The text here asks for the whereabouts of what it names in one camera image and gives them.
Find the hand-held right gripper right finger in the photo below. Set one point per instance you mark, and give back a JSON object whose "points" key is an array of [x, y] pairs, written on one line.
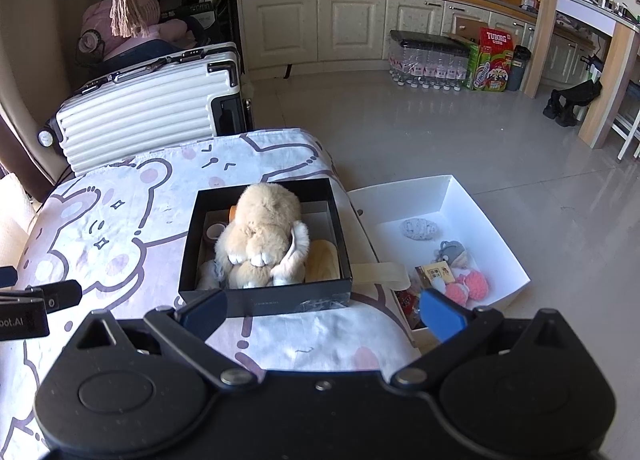
{"points": [[442, 315]]}

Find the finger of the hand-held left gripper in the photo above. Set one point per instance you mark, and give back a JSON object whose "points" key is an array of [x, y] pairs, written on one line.
{"points": [[62, 295], [7, 275]]}

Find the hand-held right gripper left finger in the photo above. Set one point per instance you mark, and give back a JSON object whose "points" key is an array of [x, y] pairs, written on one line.
{"points": [[205, 312]]}

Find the white tissue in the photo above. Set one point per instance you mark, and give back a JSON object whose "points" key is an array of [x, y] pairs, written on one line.
{"points": [[207, 277]]}

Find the black cardboard box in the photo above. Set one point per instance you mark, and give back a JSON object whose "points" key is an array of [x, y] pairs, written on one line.
{"points": [[265, 305]]}

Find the brown bandage tape roll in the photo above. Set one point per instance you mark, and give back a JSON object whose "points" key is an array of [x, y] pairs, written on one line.
{"points": [[209, 232]]}

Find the beige plush bunny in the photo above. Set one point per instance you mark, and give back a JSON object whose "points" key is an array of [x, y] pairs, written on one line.
{"points": [[265, 220]]}

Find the oval wooden box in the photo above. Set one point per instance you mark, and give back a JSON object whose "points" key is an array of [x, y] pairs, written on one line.
{"points": [[322, 262]]}

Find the white pompom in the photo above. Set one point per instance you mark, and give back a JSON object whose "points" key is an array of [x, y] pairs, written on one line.
{"points": [[439, 285]]}

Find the red packet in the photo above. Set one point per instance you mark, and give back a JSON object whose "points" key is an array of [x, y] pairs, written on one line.
{"points": [[407, 301]]}

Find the small yellow packet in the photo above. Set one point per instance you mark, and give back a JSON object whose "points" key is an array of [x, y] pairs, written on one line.
{"points": [[434, 271]]}

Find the bear printed blanket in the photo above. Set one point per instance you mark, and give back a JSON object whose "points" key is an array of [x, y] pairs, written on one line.
{"points": [[125, 220]]}

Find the white cardboard box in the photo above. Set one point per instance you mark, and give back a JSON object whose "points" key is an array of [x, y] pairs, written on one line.
{"points": [[450, 200]]}

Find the white ribbed suitcase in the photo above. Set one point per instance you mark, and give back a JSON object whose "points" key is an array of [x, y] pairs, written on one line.
{"points": [[135, 125]]}

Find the beige curtain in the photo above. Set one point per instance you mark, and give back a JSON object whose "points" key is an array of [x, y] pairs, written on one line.
{"points": [[35, 65]]}

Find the red green carton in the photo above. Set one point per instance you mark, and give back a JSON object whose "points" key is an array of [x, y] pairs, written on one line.
{"points": [[492, 65]]}

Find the pack of water bottles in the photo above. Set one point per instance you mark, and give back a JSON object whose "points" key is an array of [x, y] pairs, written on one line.
{"points": [[430, 60]]}

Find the dark blue cloth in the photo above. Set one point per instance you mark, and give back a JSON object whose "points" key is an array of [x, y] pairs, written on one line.
{"points": [[145, 53]]}

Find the black trash bin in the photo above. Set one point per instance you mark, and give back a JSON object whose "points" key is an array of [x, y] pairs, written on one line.
{"points": [[517, 70]]}

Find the white stool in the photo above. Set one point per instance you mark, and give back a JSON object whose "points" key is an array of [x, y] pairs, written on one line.
{"points": [[625, 125]]}

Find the wooden counter table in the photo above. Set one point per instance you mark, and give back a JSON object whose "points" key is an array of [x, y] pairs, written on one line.
{"points": [[607, 90]]}

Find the brown cardboard box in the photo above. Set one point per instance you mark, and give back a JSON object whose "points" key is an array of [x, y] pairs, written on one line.
{"points": [[470, 29]]}

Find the cream kitchen cabinets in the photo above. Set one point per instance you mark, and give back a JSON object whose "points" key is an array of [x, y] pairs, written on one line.
{"points": [[350, 25]]}

